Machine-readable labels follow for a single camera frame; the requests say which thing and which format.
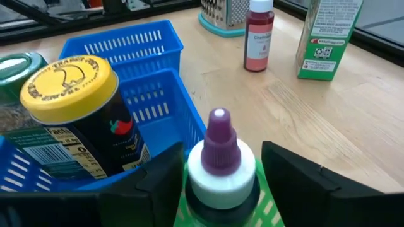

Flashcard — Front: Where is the blue plastic basket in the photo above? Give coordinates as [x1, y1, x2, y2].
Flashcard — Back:
[59, 20, 184, 81]
[0, 67, 208, 193]

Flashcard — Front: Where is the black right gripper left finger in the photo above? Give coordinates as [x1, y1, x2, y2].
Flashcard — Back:
[98, 141, 186, 227]

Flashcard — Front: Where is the purple food colouring bottle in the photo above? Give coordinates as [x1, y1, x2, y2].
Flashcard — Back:
[184, 107, 261, 227]

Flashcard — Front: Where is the yellow-lid dark spice jar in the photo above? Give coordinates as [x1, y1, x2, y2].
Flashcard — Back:
[19, 55, 152, 180]

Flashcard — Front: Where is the metal box grater teal trim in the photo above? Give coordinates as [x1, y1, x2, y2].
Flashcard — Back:
[198, 0, 252, 38]

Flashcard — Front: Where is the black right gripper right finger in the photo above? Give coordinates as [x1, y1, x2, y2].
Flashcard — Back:
[261, 140, 379, 227]

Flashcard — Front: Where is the red food colouring bottle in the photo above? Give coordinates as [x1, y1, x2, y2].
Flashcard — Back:
[243, 0, 275, 73]

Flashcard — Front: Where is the green Apple Jacks cereal box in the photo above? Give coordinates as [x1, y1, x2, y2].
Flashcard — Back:
[295, 0, 364, 81]

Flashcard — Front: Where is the green-lid herb jar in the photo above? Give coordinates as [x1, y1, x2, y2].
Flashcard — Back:
[0, 52, 80, 179]

